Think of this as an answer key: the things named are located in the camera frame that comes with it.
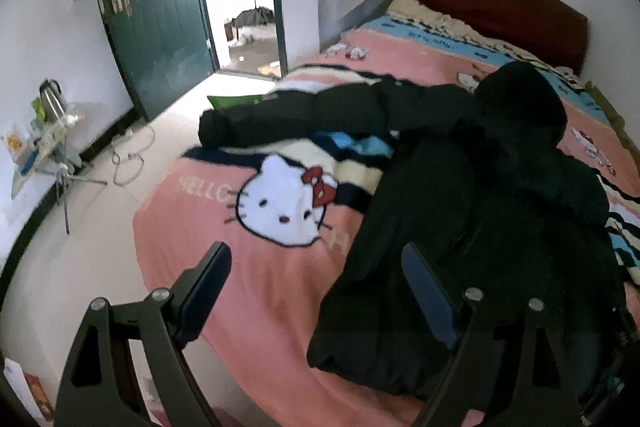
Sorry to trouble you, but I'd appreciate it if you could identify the dark green door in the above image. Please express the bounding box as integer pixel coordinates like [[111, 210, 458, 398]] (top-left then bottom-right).
[[90, 0, 221, 122]]

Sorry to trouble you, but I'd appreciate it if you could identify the dark open umbrella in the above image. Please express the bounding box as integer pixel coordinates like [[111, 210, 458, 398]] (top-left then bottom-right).
[[234, 8, 275, 30]]

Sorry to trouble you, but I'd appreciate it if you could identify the white cable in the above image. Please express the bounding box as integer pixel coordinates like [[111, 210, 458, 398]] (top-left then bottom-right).
[[111, 124, 157, 186]]

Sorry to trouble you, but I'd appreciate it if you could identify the glass side table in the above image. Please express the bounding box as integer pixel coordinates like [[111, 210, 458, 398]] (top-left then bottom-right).
[[10, 107, 109, 236]]

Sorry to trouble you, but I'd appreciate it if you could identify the dark red wooden headboard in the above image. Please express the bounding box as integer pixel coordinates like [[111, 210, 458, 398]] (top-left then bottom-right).
[[397, 0, 589, 78]]

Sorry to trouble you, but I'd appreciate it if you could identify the cream patterned bed sheet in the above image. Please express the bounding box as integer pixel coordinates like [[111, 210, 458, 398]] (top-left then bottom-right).
[[387, 0, 586, 82]]

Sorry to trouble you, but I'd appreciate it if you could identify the black padded hooded jacket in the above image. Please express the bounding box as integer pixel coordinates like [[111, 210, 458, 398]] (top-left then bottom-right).
[[199, 61, 632, 408]]

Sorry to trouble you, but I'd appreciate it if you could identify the wooden bed side rail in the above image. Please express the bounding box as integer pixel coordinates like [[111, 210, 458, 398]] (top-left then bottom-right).
[[585, 79, 628, 135]]

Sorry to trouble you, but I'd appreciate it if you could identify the red and white packet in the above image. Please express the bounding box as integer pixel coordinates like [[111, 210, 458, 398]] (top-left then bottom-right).
[[2, 357, 56, 423]]

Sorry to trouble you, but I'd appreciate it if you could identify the grey board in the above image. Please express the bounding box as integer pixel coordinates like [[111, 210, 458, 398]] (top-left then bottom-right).
[[340, 0, 397, 44]]

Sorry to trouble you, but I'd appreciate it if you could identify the pink cartoon cat printed blanket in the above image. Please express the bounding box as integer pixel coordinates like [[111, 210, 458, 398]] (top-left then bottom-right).
[[132, 27, 640, 427]]

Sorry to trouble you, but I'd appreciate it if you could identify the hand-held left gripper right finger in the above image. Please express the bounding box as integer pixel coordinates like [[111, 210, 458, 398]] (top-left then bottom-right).
[[400, 242, 588, 427]]

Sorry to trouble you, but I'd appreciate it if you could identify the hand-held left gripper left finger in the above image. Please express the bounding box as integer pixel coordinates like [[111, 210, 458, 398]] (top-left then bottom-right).
[[52, 241, 233, 427]]

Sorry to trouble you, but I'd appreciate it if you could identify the green pillow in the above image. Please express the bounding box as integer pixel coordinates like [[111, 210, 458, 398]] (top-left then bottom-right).
[[207, 93, 264, 112]]

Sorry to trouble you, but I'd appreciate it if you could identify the steel electric kettle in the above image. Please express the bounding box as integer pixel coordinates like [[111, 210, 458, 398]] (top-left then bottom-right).
[[37, 78, 69, 124]]

